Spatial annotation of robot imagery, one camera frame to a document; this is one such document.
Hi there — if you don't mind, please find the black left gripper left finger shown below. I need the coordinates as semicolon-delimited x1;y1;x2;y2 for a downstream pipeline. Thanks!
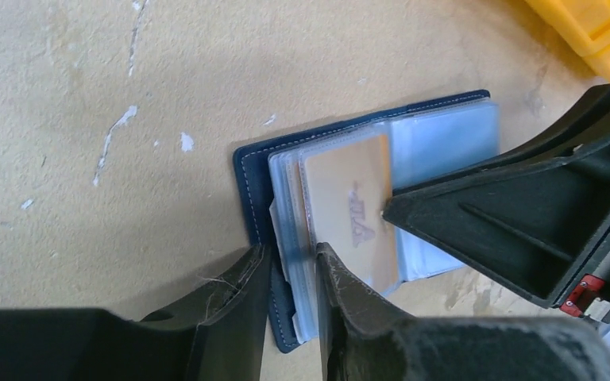
0;245;272;380

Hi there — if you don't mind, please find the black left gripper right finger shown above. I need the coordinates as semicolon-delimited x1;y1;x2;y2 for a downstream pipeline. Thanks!
316;243;610;380

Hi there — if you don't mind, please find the yellow plastic bin tray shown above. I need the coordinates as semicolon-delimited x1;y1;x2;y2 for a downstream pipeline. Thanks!
527;0;610;82

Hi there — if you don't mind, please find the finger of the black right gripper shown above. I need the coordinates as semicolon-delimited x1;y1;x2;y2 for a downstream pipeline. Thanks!
383;84;610;308

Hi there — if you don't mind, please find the blue leather card holder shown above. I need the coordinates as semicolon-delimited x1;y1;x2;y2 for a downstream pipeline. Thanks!
232;89;500;353

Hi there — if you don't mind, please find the gold credit card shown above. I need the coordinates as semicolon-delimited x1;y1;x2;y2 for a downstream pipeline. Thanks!
299;133;399;293

